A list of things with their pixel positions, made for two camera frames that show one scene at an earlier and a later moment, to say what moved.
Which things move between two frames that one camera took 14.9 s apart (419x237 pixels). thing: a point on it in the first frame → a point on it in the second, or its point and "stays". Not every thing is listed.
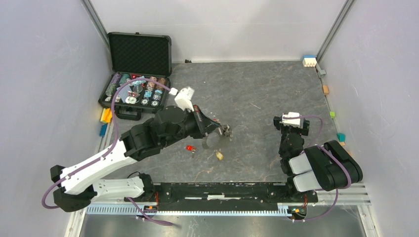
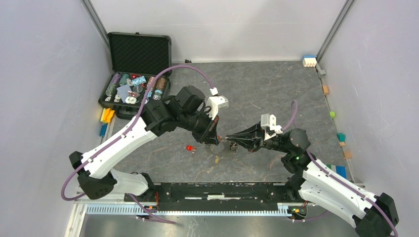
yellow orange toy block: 106,115 stays
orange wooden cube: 325,90 stays
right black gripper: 276,120 → 254,132
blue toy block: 103,131 stays
